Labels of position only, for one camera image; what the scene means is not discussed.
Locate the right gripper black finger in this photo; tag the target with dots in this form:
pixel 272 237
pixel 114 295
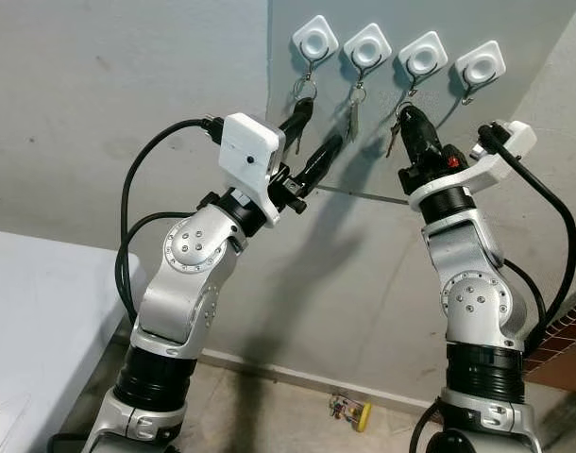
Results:
pixel 413 137
pixel 430 137

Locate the small yellow colourful toy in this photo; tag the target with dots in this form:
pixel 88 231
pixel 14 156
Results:
pixel 359 415

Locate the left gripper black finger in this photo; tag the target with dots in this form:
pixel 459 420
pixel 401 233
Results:
pixel 293 130
pixel 321 162

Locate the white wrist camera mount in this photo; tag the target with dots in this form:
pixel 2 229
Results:
pixel 510 142
pixel 250 146

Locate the black-headed car key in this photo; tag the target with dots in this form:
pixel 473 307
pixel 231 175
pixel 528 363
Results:
pixel 310 109

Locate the white table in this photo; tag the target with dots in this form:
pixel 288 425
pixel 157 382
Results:
pixel 42 330

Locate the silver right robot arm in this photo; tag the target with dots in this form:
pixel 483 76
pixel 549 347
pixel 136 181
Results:
pixel 472 302

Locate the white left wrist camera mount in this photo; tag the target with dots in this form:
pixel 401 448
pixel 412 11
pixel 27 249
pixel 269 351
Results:
pixel 250 146

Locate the white square wall hook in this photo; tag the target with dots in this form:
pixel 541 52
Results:
pixel 315 40
pixel 480 66
pixel 422 57
pixel 367 47

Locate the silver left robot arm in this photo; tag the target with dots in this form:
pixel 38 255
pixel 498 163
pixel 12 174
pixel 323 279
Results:
pixel 189 274

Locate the translucent wall panel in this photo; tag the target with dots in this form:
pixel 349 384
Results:
pixel 529 19

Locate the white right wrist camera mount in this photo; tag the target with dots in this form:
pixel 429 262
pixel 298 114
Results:
pixel 510 142

